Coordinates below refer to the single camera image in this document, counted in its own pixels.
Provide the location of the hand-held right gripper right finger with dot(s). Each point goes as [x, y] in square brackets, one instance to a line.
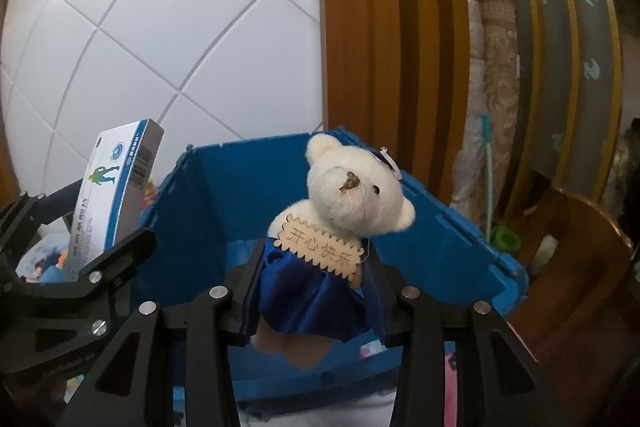
[386, 309]

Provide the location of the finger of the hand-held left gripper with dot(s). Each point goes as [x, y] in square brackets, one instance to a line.
[20, 218]
[115, 263]

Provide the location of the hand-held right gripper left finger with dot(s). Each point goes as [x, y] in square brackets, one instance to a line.
[244, 302]

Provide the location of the white and blue medicine box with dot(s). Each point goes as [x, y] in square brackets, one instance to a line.
[110, 187]

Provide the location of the blue plastic container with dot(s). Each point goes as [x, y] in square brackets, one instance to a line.
[220, 207]

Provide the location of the white teddy bear blue dress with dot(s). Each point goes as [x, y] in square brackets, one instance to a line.
[350, 202]

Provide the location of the pile of colourful toys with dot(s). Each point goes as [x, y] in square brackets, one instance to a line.
[47, 262]

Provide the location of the pink patterned mat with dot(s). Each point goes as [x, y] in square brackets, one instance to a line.
[459, 372]

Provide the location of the plastic wrapped roll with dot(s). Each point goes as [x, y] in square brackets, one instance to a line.
[472, 167]

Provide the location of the white bottle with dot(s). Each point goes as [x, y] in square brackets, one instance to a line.
[544, 254]

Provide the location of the teal stick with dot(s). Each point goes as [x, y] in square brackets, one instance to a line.
[487, 167]

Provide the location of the brown wooden chair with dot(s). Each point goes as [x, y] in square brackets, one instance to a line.
[590, 257]

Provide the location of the rolled patterned carpet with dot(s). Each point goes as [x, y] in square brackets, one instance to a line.
[500, 82]

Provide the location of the grey panelled wooden door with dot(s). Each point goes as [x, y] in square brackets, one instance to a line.
[565, 32]

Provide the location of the brown wooden door frame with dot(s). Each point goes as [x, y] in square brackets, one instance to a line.
[380, 32]

